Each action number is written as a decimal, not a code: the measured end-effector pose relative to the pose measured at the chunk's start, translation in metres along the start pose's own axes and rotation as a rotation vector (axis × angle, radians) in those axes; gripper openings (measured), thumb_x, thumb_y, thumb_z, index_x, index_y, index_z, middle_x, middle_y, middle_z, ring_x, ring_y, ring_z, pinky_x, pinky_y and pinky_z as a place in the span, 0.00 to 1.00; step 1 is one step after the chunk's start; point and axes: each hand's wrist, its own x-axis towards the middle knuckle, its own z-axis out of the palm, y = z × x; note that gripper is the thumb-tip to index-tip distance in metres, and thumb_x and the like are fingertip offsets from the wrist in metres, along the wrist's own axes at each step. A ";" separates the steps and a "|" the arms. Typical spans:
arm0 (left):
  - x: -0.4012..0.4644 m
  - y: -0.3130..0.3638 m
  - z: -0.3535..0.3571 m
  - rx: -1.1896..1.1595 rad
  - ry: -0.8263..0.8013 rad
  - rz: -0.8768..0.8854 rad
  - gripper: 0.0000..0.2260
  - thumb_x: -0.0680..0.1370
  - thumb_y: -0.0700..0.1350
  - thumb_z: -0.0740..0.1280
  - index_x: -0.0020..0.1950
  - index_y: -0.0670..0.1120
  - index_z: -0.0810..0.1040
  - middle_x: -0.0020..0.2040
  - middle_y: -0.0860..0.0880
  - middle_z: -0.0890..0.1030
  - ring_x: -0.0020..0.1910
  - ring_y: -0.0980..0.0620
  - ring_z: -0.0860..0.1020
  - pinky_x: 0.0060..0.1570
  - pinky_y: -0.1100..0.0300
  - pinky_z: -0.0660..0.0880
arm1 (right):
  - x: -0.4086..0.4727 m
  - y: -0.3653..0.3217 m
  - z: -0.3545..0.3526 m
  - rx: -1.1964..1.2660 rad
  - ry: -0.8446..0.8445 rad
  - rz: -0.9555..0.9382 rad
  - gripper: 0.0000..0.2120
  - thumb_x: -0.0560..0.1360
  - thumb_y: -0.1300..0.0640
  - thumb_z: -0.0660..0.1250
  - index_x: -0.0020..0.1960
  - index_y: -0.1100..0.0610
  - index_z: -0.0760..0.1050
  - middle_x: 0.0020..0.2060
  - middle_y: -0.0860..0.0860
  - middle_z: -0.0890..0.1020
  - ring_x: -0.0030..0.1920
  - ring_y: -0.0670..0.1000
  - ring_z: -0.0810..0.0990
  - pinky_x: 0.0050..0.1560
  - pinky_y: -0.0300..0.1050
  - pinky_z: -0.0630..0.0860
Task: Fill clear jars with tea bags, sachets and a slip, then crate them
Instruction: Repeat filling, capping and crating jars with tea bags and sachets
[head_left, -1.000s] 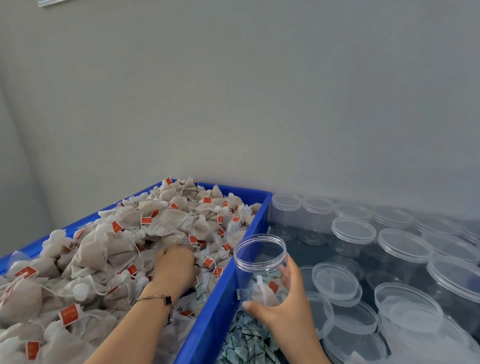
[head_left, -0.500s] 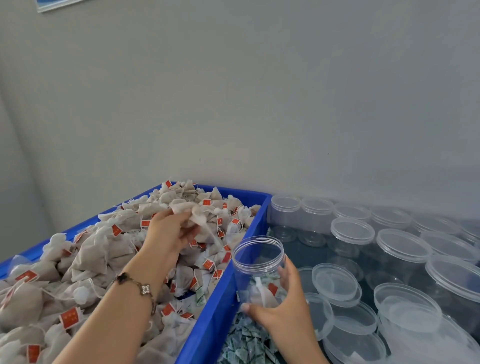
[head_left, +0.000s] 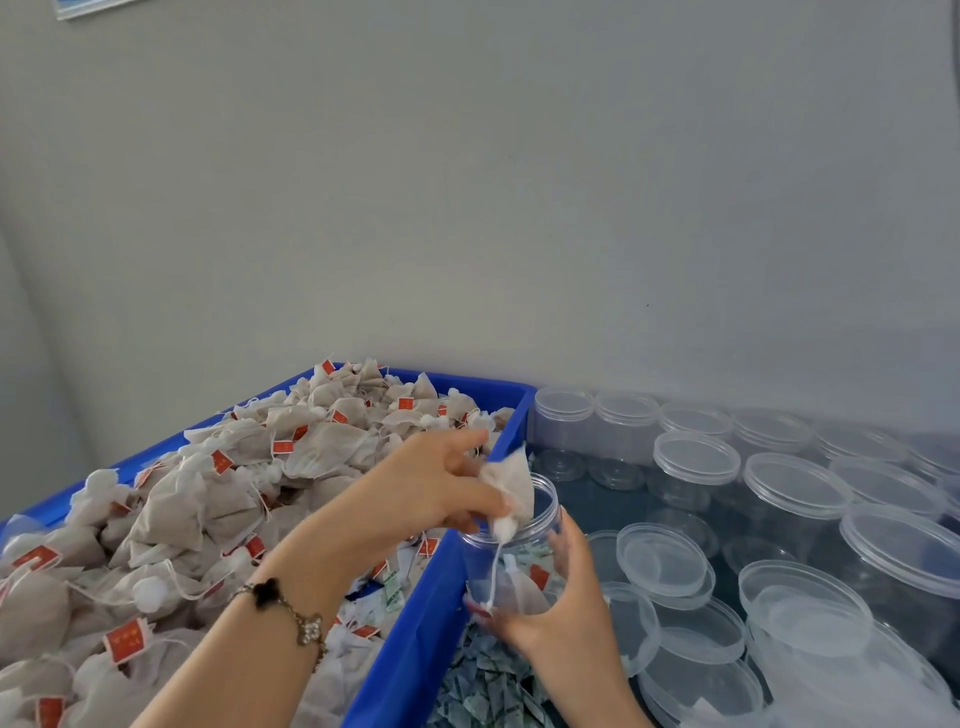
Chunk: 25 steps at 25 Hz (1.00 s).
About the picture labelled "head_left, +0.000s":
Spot clear jar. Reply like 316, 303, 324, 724
457, 472, 564, 617

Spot pile of white label papers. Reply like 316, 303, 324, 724
750, 645, 960, 728

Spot person's left hand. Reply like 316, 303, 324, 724
300, 427, 519, 594

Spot thin beaded bracelet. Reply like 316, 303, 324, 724
240, 577, 329, 654

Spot blue plastic tray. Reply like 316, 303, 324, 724
0, 367, 539, 728

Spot pile of green desiccant packets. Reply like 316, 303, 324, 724
435, 622, 564, 728

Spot person's right hand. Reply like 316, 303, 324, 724
465, 510, 654, 728

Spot group of lidded jars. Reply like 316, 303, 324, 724
525, 387, 960, 602

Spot pile of tea bags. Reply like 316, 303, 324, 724
0, 357, 519, 728

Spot person's left forearm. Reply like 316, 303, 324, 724
135, 562, 354, 728

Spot white mesh tea bag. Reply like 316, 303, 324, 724
480, 450, 539, 545

